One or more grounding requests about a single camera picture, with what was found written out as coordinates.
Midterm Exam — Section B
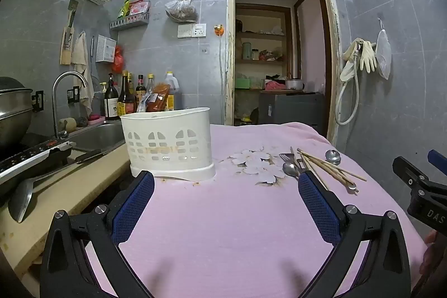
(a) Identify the cream rubber glove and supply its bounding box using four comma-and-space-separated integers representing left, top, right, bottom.
341, 38, 362, 82
359, 40, 378, 73

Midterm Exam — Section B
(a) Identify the white spray hose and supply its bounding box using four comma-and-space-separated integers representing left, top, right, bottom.
334, 43, 364, 126

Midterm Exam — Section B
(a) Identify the clear printed plastic bag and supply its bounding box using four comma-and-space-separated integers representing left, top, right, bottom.
137, 93, 154, 113

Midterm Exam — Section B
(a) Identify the dark bottle red cap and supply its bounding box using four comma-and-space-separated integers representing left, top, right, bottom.
135, 75, 146, 110

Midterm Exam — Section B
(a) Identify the dark soy sauce bottle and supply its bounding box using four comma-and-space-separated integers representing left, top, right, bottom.
127, 72, 137, 114
118, 70, 128, 117

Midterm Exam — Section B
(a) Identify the thin white cable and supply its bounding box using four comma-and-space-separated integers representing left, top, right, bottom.
218, 36, 224, 124

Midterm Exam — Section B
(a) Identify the wooden knife block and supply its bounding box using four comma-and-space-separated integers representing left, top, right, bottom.
60, 26, 75, 65

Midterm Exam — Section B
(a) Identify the steel cooking pot with lid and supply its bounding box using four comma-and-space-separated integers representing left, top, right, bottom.
0, 76, 34, 149

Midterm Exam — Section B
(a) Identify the dark pump bottle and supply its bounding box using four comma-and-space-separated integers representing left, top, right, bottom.
105, 73, 120, 120

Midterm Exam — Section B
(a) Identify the grey wall shelf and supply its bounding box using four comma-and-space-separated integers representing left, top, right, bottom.
110, 12, 151, 30

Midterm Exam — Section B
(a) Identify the black induction cooker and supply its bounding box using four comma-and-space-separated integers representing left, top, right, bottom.
0, 134, 76, 187

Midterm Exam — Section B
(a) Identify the wooden shelf cabinet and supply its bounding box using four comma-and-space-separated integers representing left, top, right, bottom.
236, 4, 293, 124

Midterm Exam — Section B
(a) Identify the white wall box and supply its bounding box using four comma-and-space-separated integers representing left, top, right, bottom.
96, 35, 117, 63

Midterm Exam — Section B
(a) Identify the steel fork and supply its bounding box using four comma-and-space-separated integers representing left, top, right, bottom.
279, 152, 303, 170

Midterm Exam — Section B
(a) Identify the steel sink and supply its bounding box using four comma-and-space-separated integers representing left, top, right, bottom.
68, 121, 126, 152

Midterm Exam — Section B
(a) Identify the orange food packet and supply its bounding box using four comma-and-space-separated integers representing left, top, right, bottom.
147, 83, 174, 112

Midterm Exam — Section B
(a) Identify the beige dish cloth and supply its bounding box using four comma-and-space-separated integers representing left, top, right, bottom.
71, 31, 95, 113

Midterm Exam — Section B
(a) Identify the red plastic bag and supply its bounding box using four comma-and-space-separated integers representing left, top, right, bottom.
112, 46, 125, 73

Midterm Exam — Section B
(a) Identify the hanging bag of dried goods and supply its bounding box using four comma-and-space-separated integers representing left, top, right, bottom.
165, 0, 198, 23

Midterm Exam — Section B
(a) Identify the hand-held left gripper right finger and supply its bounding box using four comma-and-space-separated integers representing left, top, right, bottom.
297, 170, 412, 298

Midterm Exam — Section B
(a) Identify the metal spatula black handle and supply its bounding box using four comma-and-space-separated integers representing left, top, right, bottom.
8, 149, 105, 223

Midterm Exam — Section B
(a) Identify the steel spoon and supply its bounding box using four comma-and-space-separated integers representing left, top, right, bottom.
325, 149, 342, 166
282, 146, 301, 179

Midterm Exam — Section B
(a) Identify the steel cleaver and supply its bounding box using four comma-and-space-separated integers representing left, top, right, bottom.
68, 0, 79, 28

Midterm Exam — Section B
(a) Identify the clear hanging plastic bag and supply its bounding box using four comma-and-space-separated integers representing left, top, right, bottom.
376, 18, 392, 80

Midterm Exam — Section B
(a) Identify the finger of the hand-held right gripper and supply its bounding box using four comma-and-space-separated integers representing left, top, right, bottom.
428, 149, 447, 176
392, 156, 430, 189

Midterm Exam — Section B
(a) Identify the grey mini fridge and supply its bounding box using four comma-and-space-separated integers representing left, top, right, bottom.
258, 91, 325, 136

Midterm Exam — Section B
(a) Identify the loofah sponge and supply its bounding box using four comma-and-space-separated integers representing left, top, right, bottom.
58, 117, 77, 133

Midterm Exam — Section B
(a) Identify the person's right hand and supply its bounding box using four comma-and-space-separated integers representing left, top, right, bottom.
418, 229, 447, 281

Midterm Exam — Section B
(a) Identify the worn wooden door frame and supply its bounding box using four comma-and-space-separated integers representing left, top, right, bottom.
225, 0, 341, 145

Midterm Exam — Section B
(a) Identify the red snack packet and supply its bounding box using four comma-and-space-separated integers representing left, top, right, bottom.
129, 0, 151, 16

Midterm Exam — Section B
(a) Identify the white oil jug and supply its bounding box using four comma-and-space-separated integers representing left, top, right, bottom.
164, 72, 180, 111

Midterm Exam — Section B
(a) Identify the pink floral blanket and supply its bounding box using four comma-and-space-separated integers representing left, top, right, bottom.
85, 121, 430, 298

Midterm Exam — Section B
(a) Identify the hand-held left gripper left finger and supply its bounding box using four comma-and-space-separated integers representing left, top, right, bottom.
40, 170, 156, 298

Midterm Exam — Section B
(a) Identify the small yellow-cap bottle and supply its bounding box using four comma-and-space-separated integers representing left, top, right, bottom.
99, 82, 107, 117

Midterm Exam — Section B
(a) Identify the white plastic utensil holder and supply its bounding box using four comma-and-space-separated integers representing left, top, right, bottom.
120, 107, 217, 182

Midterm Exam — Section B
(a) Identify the white wall socket panel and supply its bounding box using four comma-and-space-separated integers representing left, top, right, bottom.
177, 23, 206, 38

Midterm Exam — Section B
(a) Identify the steel faucet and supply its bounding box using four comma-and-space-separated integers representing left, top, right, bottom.
52, 71, 88, 140

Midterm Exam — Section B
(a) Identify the bunch of wooden chopsticks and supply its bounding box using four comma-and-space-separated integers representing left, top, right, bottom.
297, 148, 368, 194

